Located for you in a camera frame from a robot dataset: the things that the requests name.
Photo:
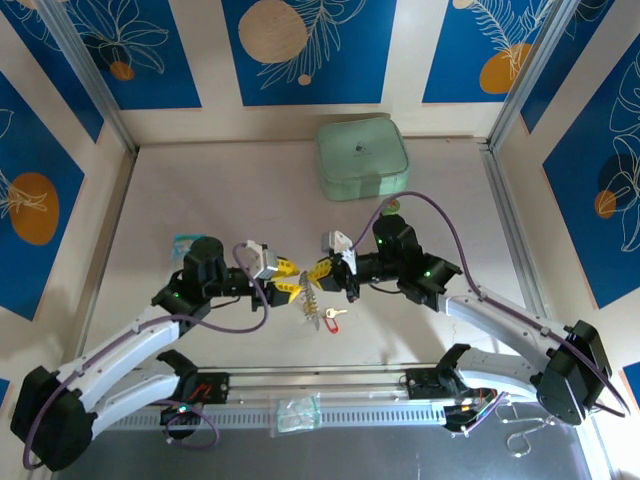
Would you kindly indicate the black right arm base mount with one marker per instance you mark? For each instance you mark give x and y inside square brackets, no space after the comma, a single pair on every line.
[425,385]

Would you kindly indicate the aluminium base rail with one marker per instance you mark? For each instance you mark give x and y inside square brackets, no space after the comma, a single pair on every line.
[350,415]

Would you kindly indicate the silver carabiner keyring with rings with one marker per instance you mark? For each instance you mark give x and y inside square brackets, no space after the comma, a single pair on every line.
[310,302]

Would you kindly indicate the aluminium table side rail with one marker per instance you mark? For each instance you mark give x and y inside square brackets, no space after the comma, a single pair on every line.
[505,210]
[117,210]

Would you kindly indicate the mint green zip case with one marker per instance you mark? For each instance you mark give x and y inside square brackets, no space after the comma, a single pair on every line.
[362,150]

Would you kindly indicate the key with red tag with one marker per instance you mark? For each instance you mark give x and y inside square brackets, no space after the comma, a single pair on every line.
[332,322]

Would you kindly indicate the light blue snack packet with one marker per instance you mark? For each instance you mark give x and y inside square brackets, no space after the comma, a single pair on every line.
[179,245]

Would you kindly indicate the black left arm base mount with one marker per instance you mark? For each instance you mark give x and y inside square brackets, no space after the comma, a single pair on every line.
[215,387]

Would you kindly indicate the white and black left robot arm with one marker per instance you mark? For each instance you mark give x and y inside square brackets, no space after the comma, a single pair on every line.
[125,347]

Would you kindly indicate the green cylindrical can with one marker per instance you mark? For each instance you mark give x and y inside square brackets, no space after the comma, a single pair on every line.
[391,205]

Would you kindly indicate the clear plastic zip bag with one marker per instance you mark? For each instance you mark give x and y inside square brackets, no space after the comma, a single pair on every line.
[295,415]

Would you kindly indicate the aluminium frame post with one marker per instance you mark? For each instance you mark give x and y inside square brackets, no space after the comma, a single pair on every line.
[530,70]
[90,80]

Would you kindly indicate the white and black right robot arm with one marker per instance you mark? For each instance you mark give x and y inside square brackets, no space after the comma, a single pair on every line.
[505,322]

